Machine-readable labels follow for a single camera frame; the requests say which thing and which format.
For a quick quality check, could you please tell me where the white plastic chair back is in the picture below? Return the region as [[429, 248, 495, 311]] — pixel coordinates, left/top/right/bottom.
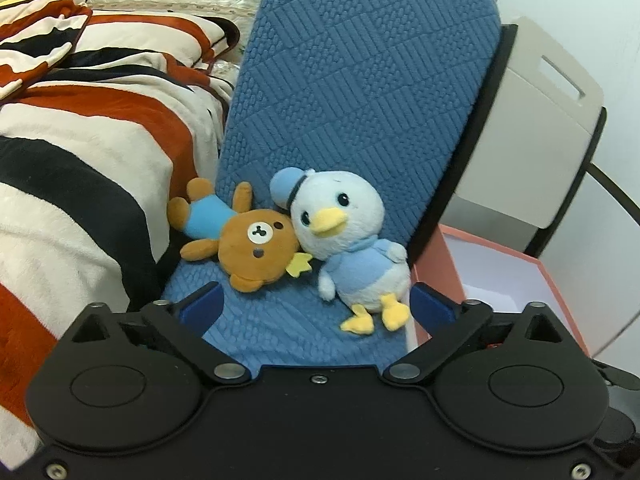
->
[[449, 15, 608, 233]]

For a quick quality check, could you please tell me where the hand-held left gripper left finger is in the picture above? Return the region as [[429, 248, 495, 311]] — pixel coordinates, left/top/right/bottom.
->
[[70, 281, 254, 386]]

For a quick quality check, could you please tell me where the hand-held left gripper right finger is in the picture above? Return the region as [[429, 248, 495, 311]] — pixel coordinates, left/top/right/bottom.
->
[[382, 281, 567, 386]]

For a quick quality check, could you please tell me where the blue textured cushion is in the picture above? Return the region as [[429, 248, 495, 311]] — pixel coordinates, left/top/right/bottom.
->
[[160, 0, 519, 368]]

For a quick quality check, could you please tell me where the brown bear plush toy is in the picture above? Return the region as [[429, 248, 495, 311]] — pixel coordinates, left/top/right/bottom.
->
[[167, 177, 314, 296]]

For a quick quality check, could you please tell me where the black curved tube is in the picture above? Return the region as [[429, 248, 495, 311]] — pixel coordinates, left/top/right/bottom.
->
[[522, 106, 640, 258]]

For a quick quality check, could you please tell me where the pink cardboard box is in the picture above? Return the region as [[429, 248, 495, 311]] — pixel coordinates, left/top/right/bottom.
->
[[412, 224, 594, 361]]

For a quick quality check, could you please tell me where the striped fleece blanket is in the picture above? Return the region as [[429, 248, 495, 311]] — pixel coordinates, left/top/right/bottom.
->
[[0, 0, 242, 466]]

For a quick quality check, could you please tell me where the white duck plush toy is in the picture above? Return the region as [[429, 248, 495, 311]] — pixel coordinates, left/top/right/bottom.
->
[[269, 166, 414, 336]]

